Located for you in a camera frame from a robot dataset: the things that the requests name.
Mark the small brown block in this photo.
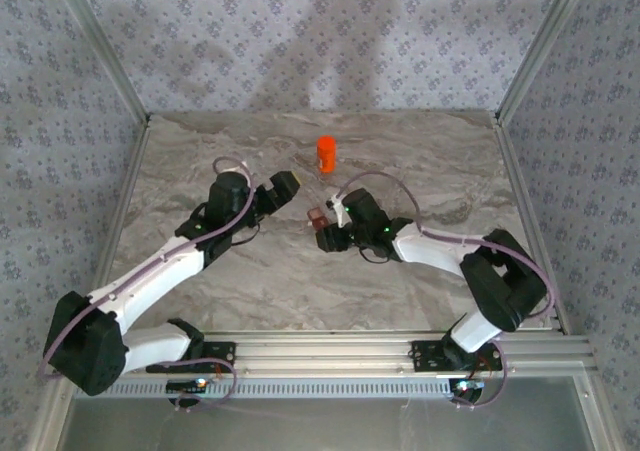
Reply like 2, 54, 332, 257
302, 169, 332, 232

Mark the small circuit board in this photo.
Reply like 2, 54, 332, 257
448, 378, 486, 395
166, 378, 221, 395

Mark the grey metal panel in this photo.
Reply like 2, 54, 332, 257
64, 395, 601, 451

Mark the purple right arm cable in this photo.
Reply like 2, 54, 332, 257
335, 170, 557, 345

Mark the aluminium table side rail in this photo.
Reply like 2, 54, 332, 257
492, 115, 571, 335
92, 118, 151, 292

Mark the aluminium frame rail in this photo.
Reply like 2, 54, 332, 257
117, 330, 596, 377

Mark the grey slotted cable duct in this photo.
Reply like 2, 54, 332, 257
107, 374, 454, 400

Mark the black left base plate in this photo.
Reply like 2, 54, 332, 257
144, 339, 237, 375

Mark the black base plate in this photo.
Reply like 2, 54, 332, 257
410, 339, 503, 372
144, 339, 237, 375

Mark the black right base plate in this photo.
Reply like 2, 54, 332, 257
410, 339, 503, 372

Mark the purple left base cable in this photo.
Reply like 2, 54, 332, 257
172, 357, 237, 415

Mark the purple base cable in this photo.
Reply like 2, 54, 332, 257
172, 357, 237, 415
452, 338, 509, 412

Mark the aluminium corner post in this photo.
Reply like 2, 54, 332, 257
49, 0, 151, 125
494, 0, 599, 122

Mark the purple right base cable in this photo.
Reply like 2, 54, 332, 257
452, 338, 509, 412

